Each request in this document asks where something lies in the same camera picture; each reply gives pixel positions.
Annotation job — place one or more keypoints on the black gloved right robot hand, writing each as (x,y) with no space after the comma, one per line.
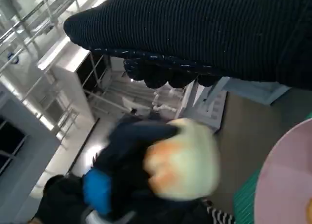
(195,33)

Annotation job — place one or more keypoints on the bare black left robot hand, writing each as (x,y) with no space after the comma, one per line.
(122,160)

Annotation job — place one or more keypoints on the round toy bread bun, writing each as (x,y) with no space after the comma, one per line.
(185,160)

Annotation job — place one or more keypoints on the pink bowl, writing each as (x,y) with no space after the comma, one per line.
(287,180)

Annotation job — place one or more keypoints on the white louvred cabinet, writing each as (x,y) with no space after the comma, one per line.
(209,111)

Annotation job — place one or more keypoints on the grey cabinet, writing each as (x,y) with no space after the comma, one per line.
(26,141)

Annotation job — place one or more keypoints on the white cabinet with dark doors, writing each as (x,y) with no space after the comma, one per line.
(73,72)

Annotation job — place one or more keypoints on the green cutting mat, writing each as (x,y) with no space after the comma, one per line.
(246,204)

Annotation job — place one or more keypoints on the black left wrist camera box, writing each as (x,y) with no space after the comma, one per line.
(61,199)

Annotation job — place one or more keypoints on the white pipe frame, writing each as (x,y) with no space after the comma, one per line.
(29,14)

